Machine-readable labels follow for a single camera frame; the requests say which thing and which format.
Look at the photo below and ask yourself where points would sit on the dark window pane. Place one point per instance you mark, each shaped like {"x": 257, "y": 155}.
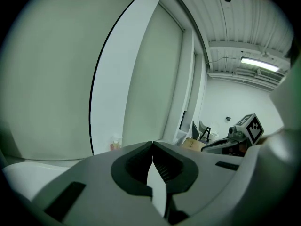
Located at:
{"x": 183, "y": 120}

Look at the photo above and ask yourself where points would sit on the long ceiling light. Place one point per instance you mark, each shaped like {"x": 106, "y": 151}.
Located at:
{"x": 258, "y": 63}

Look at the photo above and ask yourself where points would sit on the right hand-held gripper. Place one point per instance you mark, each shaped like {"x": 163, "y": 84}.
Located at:
{"x": 252, "y": 128}

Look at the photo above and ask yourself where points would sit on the plain brown cardboard box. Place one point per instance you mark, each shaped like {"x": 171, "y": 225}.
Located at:
{"x": 191, "y": 143}

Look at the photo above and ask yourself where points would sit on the medium grey roller blind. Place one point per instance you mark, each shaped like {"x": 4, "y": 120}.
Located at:
{"x": 152, "y": 79}

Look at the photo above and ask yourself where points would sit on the narrow grey roller blind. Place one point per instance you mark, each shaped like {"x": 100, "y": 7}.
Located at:
{"x": 191, "y": 83}

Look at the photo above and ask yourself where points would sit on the pink pump soap bottle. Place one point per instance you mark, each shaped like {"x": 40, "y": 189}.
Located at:
{"x": 115, "y": 145}

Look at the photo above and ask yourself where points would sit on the wide grey roller blind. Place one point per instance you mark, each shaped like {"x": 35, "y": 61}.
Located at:
{"x": 47, "y": 79}

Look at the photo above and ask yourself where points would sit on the black wall socket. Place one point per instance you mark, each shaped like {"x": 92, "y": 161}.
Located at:
{"x": 228, "y": 118}

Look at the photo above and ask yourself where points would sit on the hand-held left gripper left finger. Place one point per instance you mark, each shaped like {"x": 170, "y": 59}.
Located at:
{"x": 98, "y": 185}

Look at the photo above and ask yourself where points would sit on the ceiling air vent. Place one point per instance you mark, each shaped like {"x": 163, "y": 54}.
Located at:
{"x": 270, "y": 74}

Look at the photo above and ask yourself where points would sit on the grey chair with black legs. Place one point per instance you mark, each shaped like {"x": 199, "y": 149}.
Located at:
{"x": 201, "y": 126}

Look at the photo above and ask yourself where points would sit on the person's right forearm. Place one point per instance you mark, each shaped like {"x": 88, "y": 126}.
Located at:
{"x": 272, "y": 135}

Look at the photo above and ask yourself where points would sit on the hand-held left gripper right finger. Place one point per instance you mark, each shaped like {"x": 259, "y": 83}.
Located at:
{"x": 202, "y": 173}

